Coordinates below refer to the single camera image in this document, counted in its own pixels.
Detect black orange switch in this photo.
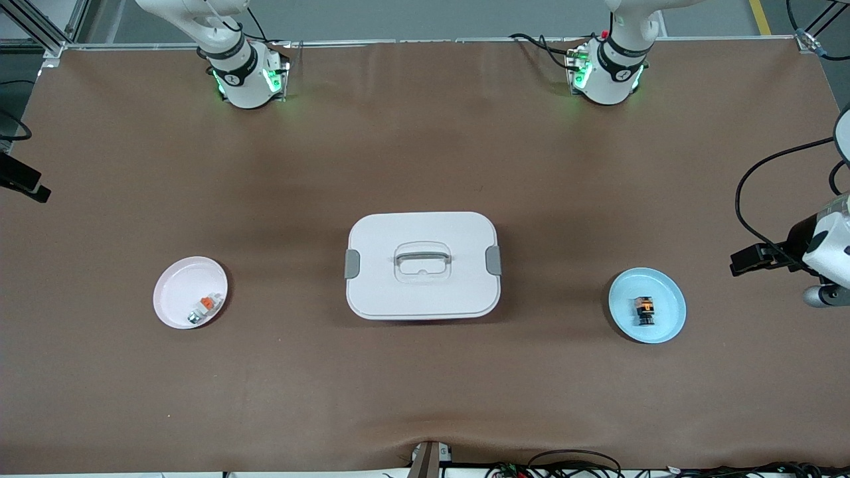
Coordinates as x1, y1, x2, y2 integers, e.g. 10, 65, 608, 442
631, 295, 659, 330

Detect white lidded storage box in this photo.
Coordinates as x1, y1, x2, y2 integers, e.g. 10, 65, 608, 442
344, 211, 502, 321

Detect light blue round plate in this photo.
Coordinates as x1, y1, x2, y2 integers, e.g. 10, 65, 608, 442
608, 267, 687, 345

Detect pink round plate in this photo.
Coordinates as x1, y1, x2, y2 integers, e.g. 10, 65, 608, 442
153, 256, 228, 330

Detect brown table mat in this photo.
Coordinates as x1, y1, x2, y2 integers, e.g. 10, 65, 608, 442
0, 40, 850, 473

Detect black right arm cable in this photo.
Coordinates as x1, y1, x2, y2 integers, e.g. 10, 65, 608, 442
0, 108, 33, 142

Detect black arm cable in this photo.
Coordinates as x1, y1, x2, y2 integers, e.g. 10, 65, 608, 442
734, 137, 835, 256
0, 108, 33, 142

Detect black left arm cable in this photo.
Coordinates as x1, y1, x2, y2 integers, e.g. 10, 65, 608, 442
734, 137, 835, 256

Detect aluminium frame profile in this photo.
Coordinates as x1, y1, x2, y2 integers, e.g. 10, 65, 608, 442
0, 0, 91, 59

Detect black cable with metal plug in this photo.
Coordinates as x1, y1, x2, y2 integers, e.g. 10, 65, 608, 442
786, 0, 850, 62

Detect tangled cables at table edge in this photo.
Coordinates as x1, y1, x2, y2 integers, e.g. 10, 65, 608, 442
485, 449, 850, 478

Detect black cables at arm base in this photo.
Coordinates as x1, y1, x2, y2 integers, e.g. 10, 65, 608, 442
509, 32, 586, 70

